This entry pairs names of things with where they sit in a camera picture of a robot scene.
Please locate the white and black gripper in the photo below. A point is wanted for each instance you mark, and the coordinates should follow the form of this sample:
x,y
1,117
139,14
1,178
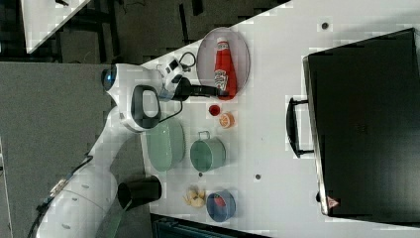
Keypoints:
x,y
175,84

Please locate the red ketchup bottle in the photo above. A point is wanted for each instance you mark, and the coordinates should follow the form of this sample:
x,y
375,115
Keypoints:
x,y
224,72

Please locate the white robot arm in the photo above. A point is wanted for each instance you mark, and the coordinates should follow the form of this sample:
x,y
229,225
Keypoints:
x,y
78,204

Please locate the round grey plate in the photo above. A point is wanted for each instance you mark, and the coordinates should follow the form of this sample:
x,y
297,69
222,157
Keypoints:
x,y
206,57

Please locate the small red toy tomato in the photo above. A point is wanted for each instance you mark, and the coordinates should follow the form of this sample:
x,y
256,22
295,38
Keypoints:
x,y
214,110

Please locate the toy orange slice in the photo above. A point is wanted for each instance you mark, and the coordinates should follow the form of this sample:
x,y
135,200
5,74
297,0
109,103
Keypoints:
x,y
227,120

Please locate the green oval colander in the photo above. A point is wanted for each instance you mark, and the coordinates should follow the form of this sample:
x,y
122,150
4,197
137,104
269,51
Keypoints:
x,y
166,145

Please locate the toy peeled banana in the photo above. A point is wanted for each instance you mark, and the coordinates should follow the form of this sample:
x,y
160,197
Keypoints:
x,y
195,197

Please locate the toy strawberry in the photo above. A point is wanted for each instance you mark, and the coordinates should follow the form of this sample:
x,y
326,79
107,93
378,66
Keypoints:
x,y
219,200

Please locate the blue bowl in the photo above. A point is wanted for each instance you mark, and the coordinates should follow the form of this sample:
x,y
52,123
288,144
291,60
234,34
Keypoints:
x,y
221,214

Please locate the black cylinder cup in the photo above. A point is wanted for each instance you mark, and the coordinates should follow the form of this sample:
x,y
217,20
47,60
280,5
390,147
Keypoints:
x,y
140,191

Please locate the white side table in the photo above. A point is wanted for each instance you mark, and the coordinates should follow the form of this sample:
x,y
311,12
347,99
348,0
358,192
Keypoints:
x,y
42,18

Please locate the green pot with handle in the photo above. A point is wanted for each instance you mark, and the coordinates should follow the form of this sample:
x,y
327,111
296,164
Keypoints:
x,y
207,153

